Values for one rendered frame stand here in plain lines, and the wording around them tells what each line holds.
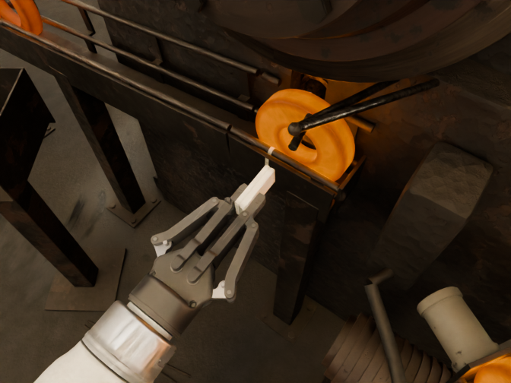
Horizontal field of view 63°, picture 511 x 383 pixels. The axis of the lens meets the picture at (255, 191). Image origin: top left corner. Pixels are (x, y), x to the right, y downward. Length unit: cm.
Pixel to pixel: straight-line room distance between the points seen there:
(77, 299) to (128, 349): 91
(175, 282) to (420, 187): 31
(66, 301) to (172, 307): 92
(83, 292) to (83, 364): 90
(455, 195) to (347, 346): 30
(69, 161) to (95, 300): 56
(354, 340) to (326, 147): 31
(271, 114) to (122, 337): 34
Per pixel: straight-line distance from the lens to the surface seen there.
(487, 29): 39
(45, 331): 138
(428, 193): 52
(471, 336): 58
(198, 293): 49
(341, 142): 56
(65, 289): 139
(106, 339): 47
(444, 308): 59
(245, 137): 65
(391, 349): 68
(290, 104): 56
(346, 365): 71
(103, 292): 135
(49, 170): 166
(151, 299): 47
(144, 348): 47
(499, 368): 54
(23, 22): 109
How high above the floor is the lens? 120
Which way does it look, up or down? 57 degrees down
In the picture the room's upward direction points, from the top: straight up
